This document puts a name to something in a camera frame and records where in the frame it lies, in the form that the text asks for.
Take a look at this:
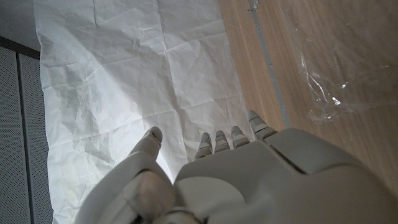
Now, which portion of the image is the grey perforated panel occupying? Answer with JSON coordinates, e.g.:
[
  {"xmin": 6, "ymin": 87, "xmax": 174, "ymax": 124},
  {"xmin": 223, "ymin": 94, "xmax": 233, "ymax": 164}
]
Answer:
[{"xmin": 0, "ymin": 46, "xmax": 53, "ymax": 224}]

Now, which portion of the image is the clear plastic wrap sheet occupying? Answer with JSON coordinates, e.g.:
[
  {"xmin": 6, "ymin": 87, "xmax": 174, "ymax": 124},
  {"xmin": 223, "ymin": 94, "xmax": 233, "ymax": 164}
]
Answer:
[{"xmin": 279, "ymin": 18, "xmax": 398, "ymax": 125}]

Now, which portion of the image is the white crumpled backdrop sheet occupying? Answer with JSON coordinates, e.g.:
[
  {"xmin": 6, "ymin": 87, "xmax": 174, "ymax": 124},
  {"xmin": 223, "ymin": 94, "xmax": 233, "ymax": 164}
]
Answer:
[{"xmin": 32, "ymin": 0, "xmax": 254, "ymax": 224}]

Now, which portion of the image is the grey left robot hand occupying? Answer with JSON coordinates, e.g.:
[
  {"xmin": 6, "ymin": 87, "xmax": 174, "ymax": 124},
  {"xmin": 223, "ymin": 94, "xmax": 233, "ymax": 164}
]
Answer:
[{"xmin": 74, "ymin": 110, "xmax": 398, "ymax": 224}]

